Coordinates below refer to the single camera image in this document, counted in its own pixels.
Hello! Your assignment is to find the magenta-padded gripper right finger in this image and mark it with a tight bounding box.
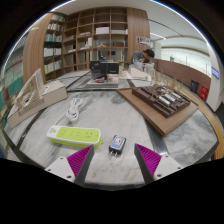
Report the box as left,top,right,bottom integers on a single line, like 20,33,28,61
133,143,183,185

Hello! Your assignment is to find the black building model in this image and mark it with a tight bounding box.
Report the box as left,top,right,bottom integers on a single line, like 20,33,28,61
89,59,120,80

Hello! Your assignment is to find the shelf unit with green books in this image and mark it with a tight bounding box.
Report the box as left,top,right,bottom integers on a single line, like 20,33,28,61
0,36,28,124

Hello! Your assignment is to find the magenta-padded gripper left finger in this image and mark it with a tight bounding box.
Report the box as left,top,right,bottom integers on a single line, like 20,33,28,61
44,144,96,187

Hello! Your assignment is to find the dark bin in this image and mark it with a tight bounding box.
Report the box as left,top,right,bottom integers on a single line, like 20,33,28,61
190,79,200,94

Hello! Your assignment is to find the tall wooden book shelf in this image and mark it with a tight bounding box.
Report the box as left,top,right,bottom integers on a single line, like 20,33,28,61
22,12,66,84

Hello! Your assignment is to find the brown building model on board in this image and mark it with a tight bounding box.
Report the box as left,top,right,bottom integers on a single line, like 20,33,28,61
116,83,200,137

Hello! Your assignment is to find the wall-mounted screen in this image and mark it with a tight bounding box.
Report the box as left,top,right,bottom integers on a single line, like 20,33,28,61
211,66,221,80

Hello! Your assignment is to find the wall picture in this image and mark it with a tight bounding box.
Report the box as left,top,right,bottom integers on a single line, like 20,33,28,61
135,35,152,47

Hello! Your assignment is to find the white and green power strip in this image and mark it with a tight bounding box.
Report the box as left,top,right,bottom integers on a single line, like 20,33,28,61
46,124,104,150

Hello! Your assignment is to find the coiled white power cable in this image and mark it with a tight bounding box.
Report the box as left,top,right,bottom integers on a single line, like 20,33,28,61
54,97,84,129

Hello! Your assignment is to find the person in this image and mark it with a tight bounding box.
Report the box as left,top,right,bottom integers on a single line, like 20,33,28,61
129,48,156,68

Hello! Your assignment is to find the small black charger block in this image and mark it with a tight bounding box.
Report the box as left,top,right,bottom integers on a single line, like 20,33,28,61
108,134,127,158

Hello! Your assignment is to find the small white building model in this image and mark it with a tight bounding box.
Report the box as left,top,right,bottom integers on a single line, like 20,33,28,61
128,66,153,82

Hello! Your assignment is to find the white architectural building model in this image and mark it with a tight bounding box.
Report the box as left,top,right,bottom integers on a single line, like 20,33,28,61
6,68,68,129

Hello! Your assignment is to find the wooden grid shelf unit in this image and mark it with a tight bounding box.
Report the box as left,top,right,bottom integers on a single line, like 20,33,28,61
61,7,151,73

